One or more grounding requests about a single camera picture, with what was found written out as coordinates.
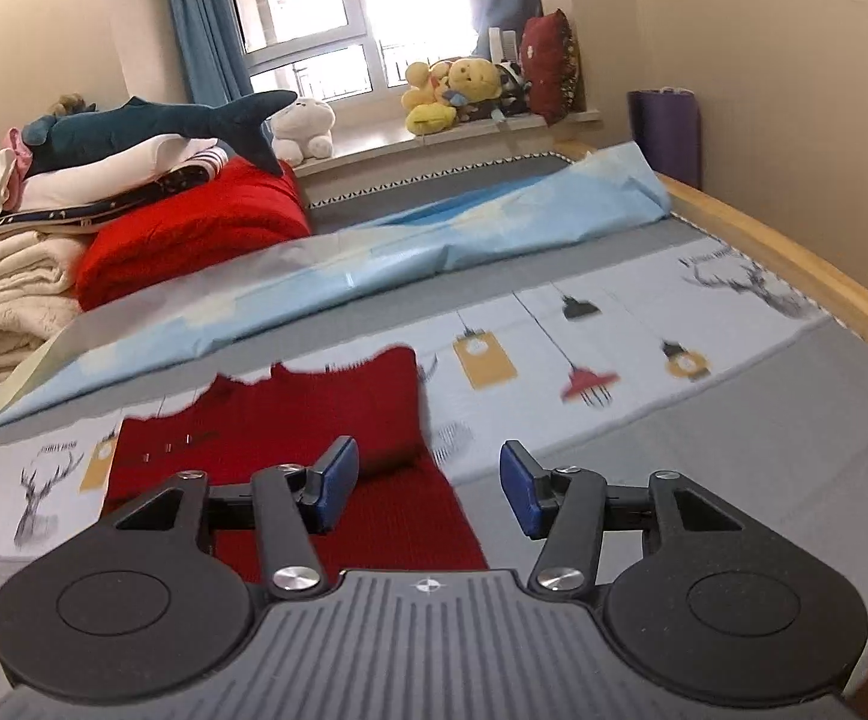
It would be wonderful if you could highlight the dark red patterned cushion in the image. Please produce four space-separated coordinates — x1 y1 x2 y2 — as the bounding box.
519 9 577 125

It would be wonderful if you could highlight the yellow duck plush toy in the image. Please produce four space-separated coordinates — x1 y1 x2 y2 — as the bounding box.
402 61 459 137

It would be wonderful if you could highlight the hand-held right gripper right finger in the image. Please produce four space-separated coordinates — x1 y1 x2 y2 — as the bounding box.
500 441 751 605

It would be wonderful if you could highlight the purple rolled mat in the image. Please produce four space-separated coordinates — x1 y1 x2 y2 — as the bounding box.
627 88 702 190

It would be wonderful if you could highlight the white folded quilt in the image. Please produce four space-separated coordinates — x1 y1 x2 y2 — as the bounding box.
17 133 222 212

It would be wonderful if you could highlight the stone windowsill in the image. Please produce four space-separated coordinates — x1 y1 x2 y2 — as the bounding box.
291 109 603 200

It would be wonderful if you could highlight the wooden bed frame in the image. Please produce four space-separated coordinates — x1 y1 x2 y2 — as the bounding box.
0 139 868 421

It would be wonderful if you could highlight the dark red knit sweater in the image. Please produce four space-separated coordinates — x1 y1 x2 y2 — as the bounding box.
104 345 489 586

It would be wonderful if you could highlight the dark patterned folded cloth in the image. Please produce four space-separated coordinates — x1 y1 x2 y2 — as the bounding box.
0 151 229 235

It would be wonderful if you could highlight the yellow bear plush toy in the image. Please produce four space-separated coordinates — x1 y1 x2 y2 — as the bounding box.
444 56 502 107

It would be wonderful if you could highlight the light blue bed cover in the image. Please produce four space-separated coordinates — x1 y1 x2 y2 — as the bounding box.
0 141 672 434

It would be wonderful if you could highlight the brown plush toy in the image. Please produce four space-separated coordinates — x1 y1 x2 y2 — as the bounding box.
47 93 97 118

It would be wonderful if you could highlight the black and white plush toy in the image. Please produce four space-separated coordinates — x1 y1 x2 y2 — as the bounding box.
492 64 534 119

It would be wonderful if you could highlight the pink garment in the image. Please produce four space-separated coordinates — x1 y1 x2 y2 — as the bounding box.
5 127 34 181

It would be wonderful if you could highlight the blue shark plush toy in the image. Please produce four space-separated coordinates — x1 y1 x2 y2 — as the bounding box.
21 90 298 179

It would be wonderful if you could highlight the red folded blanket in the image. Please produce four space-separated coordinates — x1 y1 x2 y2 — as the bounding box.
75 160 313 312

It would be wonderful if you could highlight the window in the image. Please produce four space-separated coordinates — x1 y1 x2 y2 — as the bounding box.
220 0 481 104

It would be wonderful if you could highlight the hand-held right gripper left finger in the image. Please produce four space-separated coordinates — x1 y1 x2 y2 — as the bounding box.
107 435 361 605

